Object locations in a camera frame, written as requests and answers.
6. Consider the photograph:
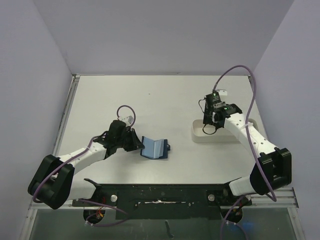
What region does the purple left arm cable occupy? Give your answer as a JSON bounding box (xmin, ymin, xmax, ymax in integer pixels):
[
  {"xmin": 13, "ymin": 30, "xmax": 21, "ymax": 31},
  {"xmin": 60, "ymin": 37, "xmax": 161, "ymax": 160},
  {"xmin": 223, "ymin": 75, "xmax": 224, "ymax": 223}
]
[{"xmin": 32, "ymin": 104, "xmax": 137, "ymax": 228}]

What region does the aluminium frame rail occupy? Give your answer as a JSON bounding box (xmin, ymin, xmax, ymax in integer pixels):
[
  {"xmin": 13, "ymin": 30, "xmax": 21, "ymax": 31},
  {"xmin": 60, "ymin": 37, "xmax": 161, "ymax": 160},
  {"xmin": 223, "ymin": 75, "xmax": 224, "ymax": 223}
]
[{"xmin": 246, "ymin": 186, "xmax": 300, "ymax": 209}]

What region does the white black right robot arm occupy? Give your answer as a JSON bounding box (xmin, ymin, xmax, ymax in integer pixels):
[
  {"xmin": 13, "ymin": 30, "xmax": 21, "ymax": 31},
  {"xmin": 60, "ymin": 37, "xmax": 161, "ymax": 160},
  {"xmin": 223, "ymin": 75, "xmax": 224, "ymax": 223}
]
[{"xmin": 203, "ymin": 91, "xmax": 292, "ymax": 205}]

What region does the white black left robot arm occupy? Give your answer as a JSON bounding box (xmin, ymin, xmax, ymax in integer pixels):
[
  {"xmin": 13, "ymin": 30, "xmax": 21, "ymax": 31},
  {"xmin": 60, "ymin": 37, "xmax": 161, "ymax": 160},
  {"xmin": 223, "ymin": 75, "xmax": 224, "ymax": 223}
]
[{"xmin": 27, "ymin": 120, "xmax": 145, "ymax": 210}]

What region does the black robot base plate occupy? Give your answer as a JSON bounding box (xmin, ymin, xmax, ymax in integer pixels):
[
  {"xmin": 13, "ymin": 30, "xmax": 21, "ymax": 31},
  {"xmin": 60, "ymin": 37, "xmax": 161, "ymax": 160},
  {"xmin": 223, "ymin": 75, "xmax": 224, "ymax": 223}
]
[{"xmin": 72, "ymin": 183, "xmax": 238, "ymax": 220}]

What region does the blue leather card holder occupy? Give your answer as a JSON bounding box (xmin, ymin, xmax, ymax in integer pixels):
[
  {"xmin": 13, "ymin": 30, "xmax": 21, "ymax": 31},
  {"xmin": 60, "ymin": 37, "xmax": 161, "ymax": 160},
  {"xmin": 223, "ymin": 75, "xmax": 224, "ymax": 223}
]
[{"xmin": 140, "ymin": 136, "xmax": 171, "ymax": 160}]

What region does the white plastic card tray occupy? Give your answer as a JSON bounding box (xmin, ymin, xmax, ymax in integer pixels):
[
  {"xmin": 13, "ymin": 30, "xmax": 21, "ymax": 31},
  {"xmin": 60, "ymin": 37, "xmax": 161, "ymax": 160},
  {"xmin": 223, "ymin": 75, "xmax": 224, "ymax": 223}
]
[{"xmin": 191, "ymin": 118, "xmax": 260, "ymax": 144}]

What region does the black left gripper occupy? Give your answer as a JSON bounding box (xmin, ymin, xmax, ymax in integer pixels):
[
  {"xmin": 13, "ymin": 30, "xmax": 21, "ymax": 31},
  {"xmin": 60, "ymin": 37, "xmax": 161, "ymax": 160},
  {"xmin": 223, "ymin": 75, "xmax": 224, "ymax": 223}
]
[{"xmin": 116, "ymin": 128, "xmax": 144, "ymax": 152}]

